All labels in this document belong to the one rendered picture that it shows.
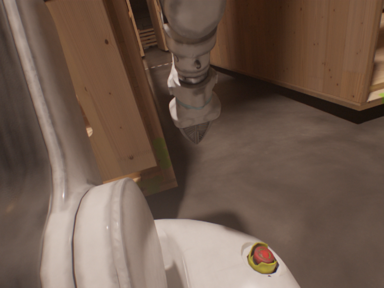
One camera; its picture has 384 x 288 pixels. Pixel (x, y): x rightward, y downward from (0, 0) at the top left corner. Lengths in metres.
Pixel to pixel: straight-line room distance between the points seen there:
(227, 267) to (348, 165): 0.92
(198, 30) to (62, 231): 0.25
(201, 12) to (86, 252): 0.25
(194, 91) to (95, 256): 0.27
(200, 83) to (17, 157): 0.26
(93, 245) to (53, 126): 0.12
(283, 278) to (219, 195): 0.68
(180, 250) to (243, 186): 0.67
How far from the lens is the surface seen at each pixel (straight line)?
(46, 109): 0.25
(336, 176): 1.09
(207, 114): 0.43
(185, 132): 0.51
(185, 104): 0.40
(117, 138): 0.70
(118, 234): 0.19
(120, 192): 0.21
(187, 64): 0.33
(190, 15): 0.27
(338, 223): 0.90
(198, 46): 0.30
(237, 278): 0.33
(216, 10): 0.28
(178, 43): 0.30
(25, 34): 0.28
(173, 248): 0.40
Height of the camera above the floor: 0.65
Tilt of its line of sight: 28 degrees down
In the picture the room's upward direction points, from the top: 13 degrees counter-clockwise
